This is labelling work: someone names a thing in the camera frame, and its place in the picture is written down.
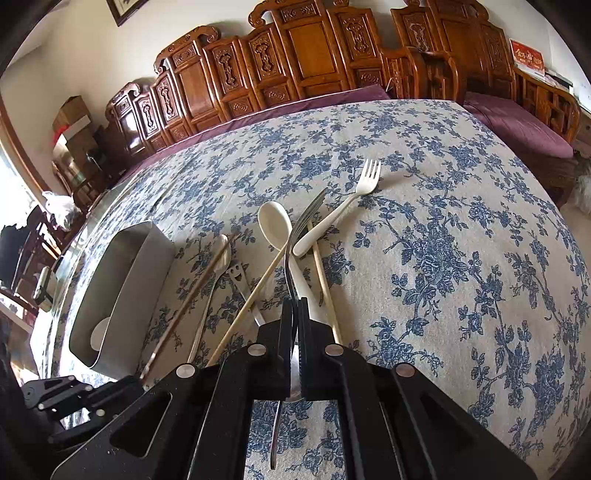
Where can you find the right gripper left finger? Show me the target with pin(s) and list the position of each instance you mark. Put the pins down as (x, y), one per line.
(191, 425)

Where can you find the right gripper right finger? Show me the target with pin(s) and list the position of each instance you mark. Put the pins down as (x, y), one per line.
(394, 422)

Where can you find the dark wooden chopstick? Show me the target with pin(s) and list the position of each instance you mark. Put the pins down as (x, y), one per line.
(202, 280)

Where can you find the grey metal utensil tray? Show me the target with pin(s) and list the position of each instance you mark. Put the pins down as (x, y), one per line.
(125, 286)

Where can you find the steel smiley face spoon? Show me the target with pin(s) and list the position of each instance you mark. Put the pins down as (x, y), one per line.
(238, 278)

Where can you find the light wooden chopstick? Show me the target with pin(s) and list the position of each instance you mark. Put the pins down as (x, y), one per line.
(326, 293)
(248, 303)

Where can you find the steel long handled spoon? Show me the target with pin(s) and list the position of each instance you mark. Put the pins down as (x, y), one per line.
(220, 267)

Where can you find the steel fork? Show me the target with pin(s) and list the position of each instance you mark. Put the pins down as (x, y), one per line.
(277, 227)

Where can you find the white plastic fork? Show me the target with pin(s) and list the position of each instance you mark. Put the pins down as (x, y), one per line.
(367, 183)

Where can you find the wooden chair at left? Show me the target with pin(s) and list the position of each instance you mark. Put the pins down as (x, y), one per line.
(25, 251)

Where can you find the blue floral tablecloth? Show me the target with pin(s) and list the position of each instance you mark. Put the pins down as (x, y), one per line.
(458, 263)

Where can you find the stacked cardboard boxes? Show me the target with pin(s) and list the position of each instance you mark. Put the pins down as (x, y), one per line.
(76, 156)

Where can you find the purple armchair cushion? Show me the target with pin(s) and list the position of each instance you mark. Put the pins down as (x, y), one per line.
(519, 129)

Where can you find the purple sofa cushion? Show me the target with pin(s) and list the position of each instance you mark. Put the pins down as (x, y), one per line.
(365, 94)

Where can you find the carved wooden armchair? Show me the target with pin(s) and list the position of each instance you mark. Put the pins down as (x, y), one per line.
(463, 29)

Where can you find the carved wooden long sofa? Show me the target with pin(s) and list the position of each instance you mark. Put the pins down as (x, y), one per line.
(295, 51)

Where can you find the red box on table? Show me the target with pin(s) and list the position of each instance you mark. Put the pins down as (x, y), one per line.
(528, 59)

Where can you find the framed peony peacock painting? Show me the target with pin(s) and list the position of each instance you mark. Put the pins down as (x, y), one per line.
(122, 10)

